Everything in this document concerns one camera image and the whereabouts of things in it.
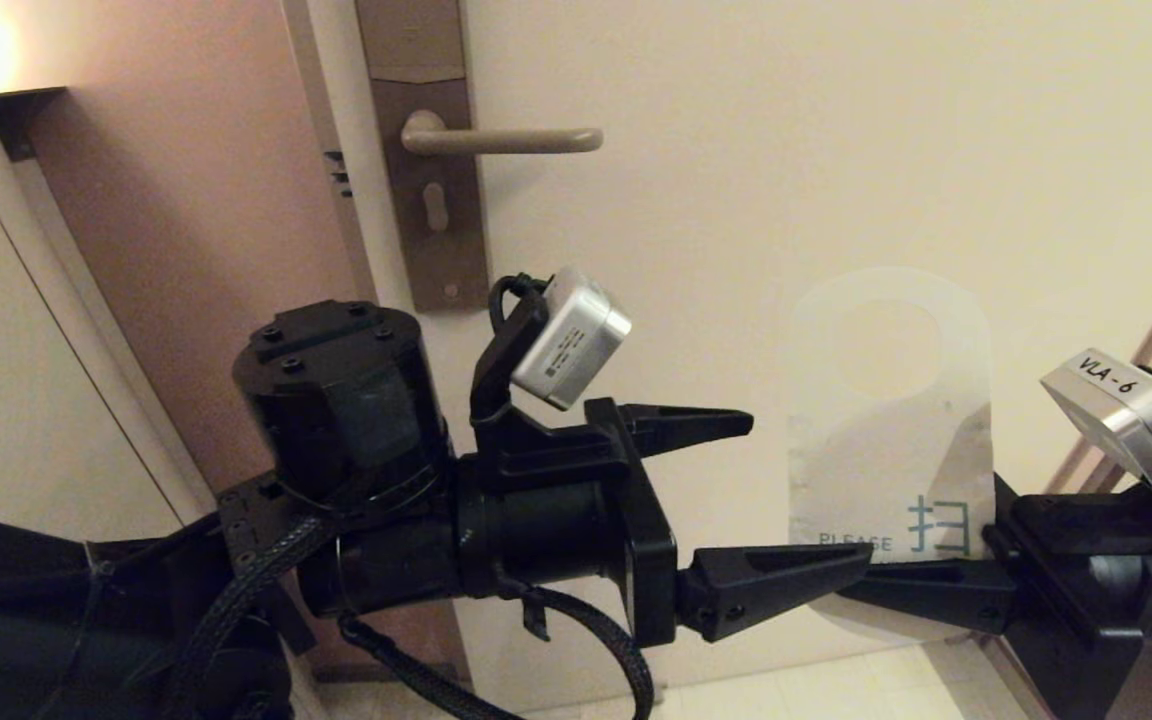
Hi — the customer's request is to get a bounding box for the blue and white door hanger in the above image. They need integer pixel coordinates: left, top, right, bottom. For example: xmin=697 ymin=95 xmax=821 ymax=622
xmin=786 ymin=268 xmax=997 ymax=641

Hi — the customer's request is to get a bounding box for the cream room door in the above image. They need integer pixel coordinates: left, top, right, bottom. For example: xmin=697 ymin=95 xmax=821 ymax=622
xmin=286 ymin=0 xmax=1152 ymax=720

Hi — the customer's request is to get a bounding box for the brown door lock plate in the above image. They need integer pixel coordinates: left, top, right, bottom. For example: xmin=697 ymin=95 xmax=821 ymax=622
xmin=354 ymin=0 xmax=492 ymax=314

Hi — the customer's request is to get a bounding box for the dark brown baseboard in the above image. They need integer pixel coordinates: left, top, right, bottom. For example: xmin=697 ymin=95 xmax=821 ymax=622
xmin=311 ymin=660 xmax=464 ymax=684

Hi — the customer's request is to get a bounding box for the beige closet panel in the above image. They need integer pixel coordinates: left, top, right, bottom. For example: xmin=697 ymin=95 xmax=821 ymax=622
xmin=0 ymin=30 xmax=327 ymax=720

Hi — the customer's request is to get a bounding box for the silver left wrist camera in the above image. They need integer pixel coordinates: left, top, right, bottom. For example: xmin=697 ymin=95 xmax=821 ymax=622
xmin=511 ymin=266 xmax=634 ymax=412

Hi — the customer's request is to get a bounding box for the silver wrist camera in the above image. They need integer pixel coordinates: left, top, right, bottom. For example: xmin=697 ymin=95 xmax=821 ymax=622
xmin=1039 ymin=348 xmax=1152 ymax=492
xmin=511 ymin=266 xmax=634 ymax=412

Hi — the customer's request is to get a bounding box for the braided left arm cable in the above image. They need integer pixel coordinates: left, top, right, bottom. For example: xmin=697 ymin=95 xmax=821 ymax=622
xmin=336 ymin=585 xmax=657 ymax=720

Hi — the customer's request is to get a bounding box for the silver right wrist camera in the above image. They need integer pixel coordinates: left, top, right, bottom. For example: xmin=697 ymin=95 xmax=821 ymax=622
xmin=1039 ymin=348 xmax=1152 ymax=492

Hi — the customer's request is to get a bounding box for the beige lever door handle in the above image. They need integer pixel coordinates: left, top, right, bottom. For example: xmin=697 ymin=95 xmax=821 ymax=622
xmin=401 ymin=110 xmax=606 ymax=157

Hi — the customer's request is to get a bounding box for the dark wall lamp bracket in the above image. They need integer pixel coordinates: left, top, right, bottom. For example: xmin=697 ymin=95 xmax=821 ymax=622
xmin=0 ymin=87 xmax=71 ymax=163

